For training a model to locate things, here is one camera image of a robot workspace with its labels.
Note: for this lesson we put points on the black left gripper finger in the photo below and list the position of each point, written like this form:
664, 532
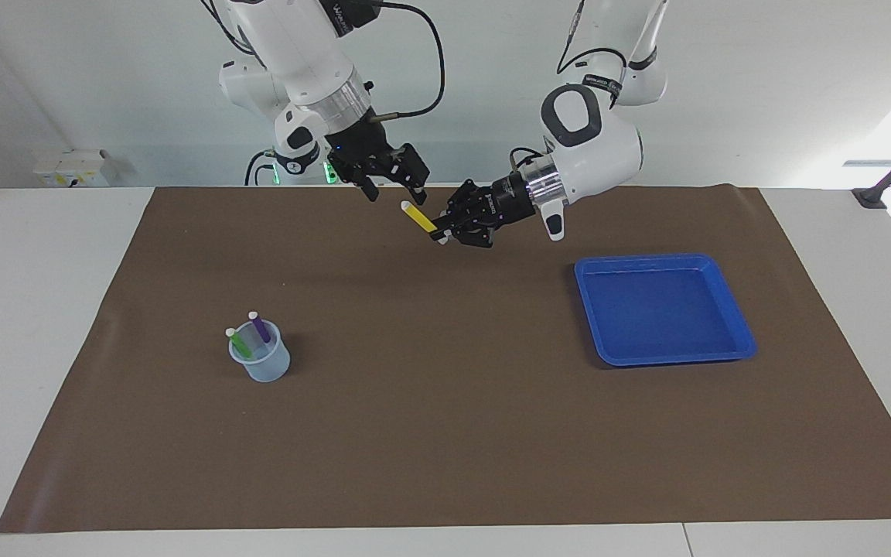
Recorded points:
472, 203
472, 234

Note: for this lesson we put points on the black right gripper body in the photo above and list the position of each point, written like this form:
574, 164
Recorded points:
359, 147

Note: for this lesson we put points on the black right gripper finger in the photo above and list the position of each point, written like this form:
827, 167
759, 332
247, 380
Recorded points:
360, 178
411, 166

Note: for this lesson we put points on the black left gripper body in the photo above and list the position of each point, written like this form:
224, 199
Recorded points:
513, 199

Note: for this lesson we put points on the yellow marker pen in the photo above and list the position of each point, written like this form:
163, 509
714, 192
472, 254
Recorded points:
418, 217

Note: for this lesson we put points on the purple marker pen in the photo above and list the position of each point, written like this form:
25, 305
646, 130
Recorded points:
260, 329

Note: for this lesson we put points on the green marker pen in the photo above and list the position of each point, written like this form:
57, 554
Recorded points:
239, 342

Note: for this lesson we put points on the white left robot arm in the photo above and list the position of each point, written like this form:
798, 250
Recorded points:
600, 155

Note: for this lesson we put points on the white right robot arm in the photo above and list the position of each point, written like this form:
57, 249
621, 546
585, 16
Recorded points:
298, 46

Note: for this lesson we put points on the blue plastic tray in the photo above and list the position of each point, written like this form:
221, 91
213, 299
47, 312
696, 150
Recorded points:
662, 309

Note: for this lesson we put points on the brown table mat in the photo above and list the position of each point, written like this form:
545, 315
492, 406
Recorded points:
430, 425

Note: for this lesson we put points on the translucent plastic cup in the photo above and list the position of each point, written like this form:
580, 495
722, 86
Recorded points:
267, 370

